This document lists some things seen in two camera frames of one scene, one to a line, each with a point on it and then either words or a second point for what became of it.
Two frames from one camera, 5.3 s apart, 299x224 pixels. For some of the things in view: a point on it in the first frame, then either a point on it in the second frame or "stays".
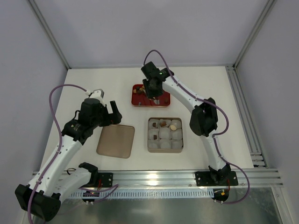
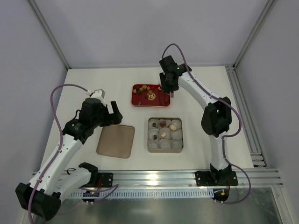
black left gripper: (110, 116) stays
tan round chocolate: (173, 127) stays
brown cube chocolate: (163, 124) stays
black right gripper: (153, 92) -> (170, 87)
